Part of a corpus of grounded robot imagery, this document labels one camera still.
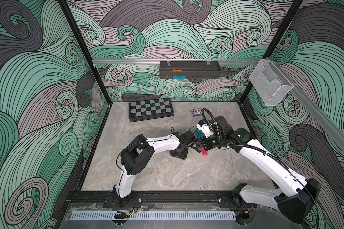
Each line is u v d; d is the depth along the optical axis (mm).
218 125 551
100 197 738
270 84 778
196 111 1117
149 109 1104
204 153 895
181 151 762
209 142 635
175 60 954
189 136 741
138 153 523
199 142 645
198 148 636
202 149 637
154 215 697
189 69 907
